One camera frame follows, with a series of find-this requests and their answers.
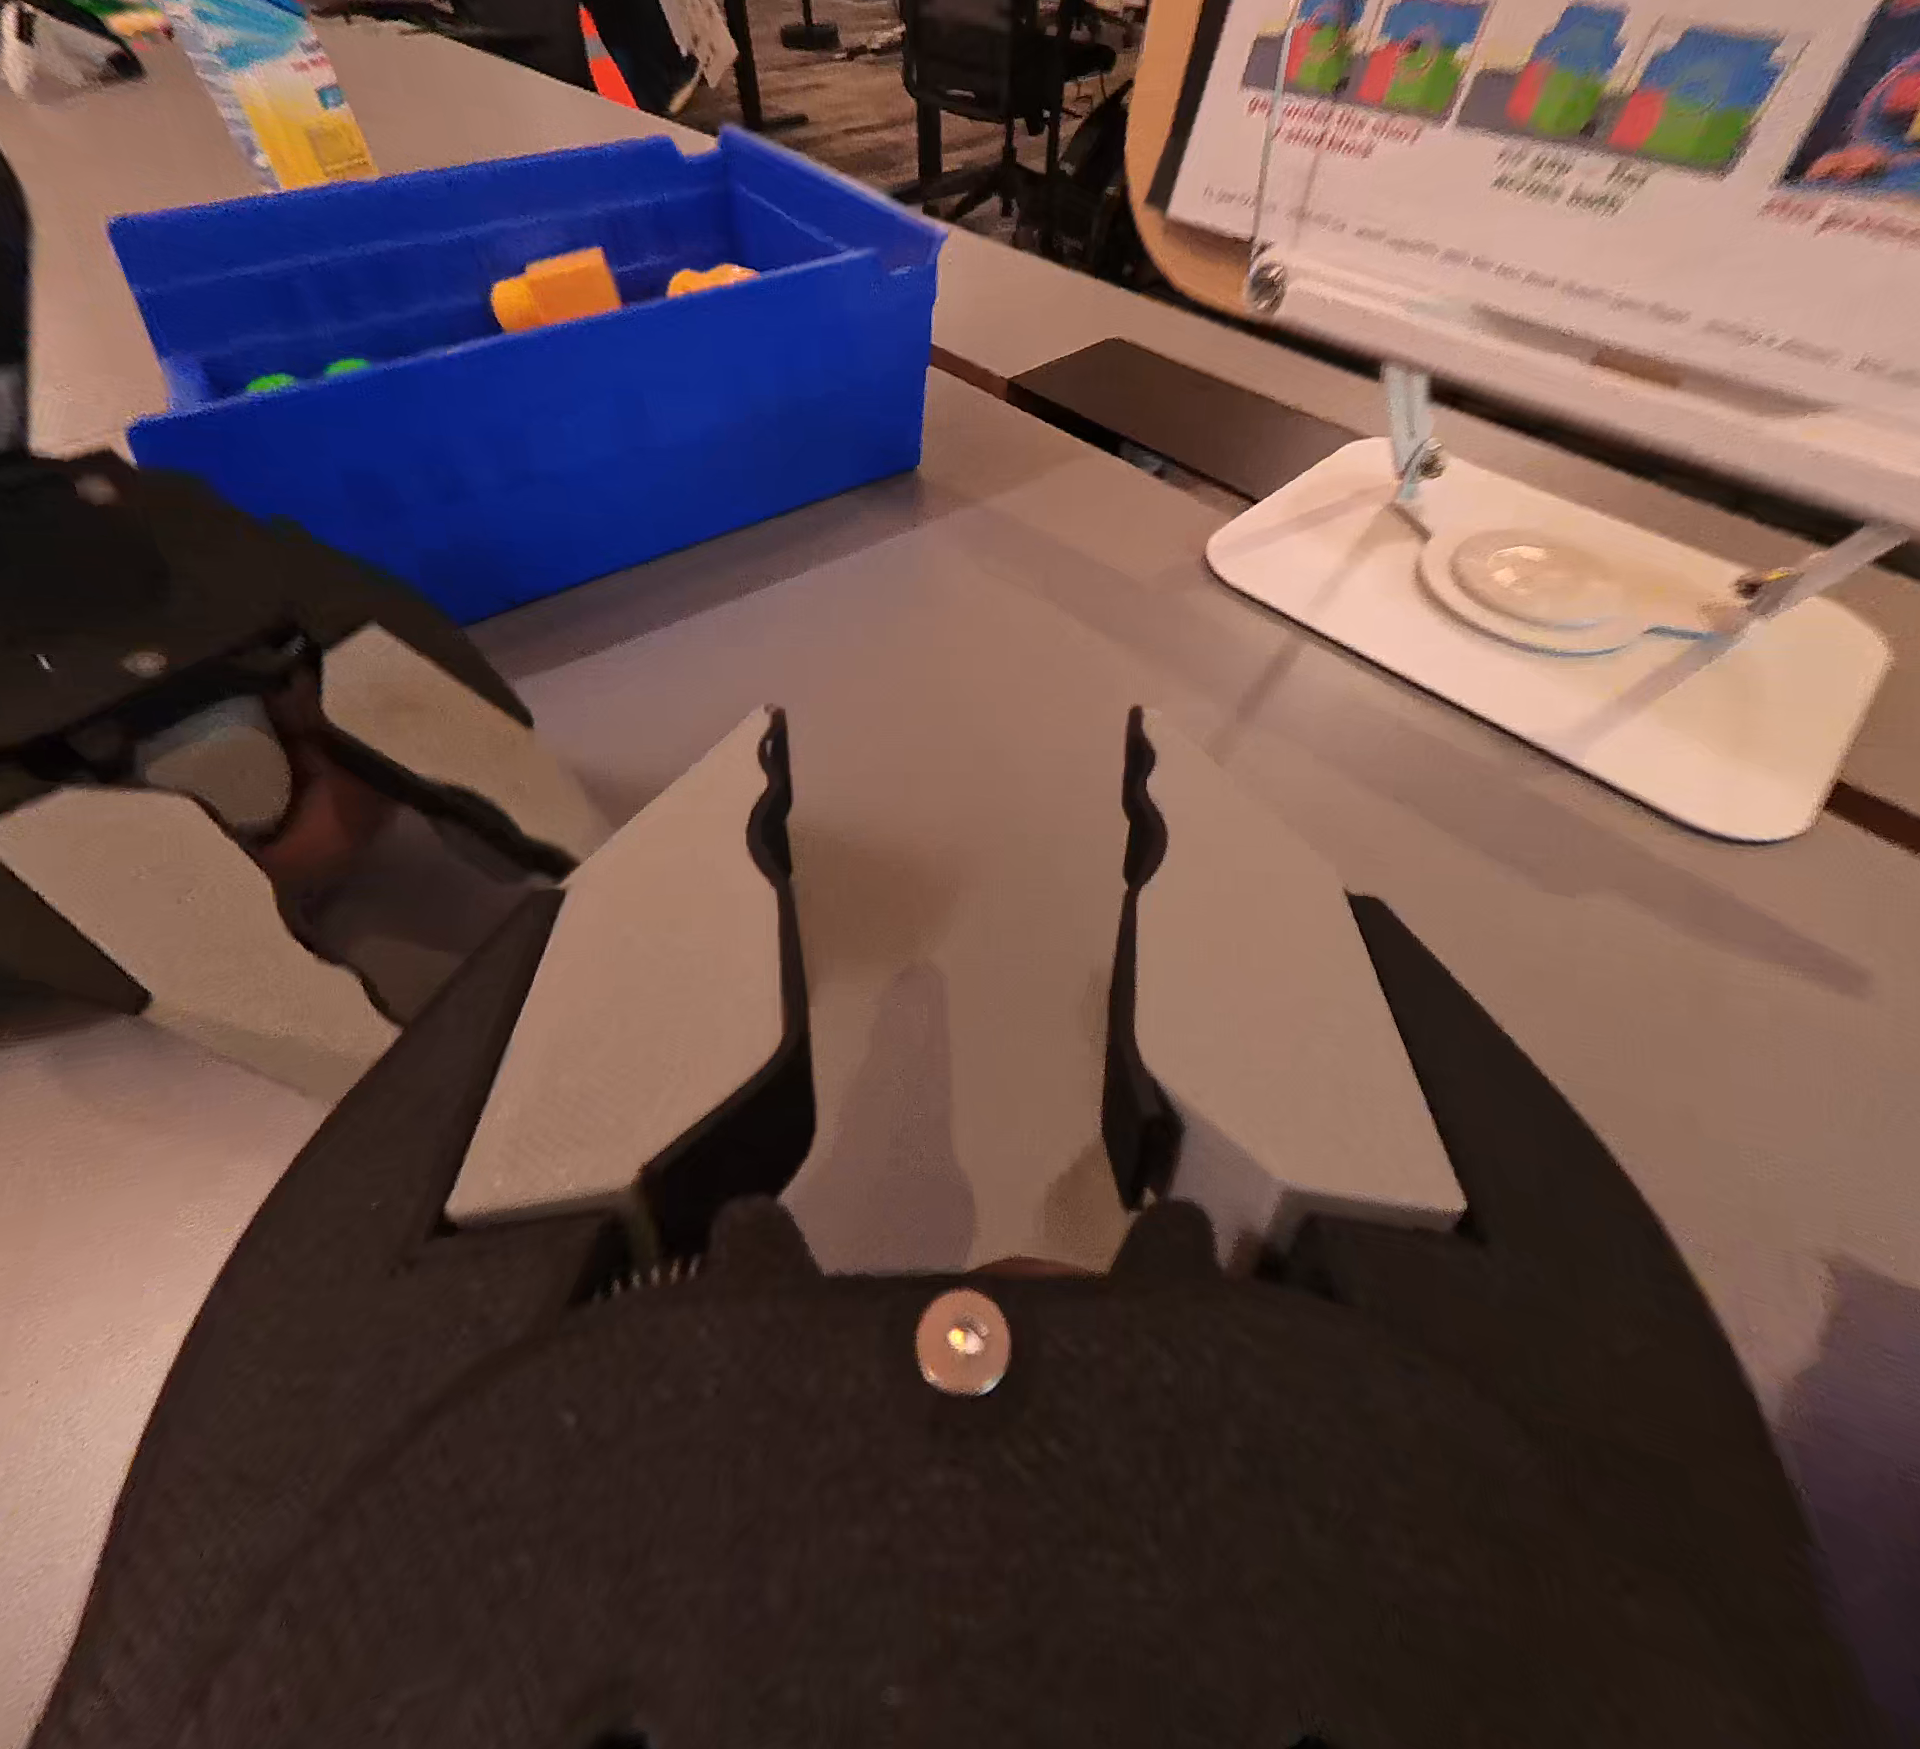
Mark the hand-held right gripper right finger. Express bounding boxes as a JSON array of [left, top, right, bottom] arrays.
[[1103, 704, 1467, 1255]]

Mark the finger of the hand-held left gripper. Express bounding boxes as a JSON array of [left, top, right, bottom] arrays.
[[318, 625, 612, 880], [0, 786, 406, 1076]]

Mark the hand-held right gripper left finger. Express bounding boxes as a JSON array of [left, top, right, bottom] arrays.
[[444, 704, 819, 1233]]

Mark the blue plastic bin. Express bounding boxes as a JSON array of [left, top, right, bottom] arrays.
[[108, 125, 950, 627]]

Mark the person's left hand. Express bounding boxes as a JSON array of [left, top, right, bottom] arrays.
[[253, 714, 395, 934]]

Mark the white document stand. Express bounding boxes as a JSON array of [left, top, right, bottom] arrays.
[[1207, 264, 1920, 842]]

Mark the wipes canister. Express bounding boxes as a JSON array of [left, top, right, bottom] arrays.
[[91, 0, 376, 190]]

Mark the printed instruction sheet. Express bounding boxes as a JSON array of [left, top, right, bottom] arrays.
[[1170, 0, 1920, 346]]

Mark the instruction sheet on stand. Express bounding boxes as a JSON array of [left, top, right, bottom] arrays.
[[1124, 0, 1305, 310]]

